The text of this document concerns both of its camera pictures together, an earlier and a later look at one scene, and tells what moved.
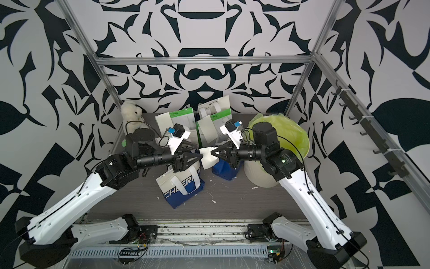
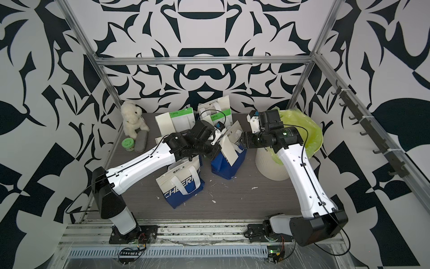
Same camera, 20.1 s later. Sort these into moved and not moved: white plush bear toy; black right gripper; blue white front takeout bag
Moved: black right gripper
Not moved: blue white front takeout bag; white plush bear toy
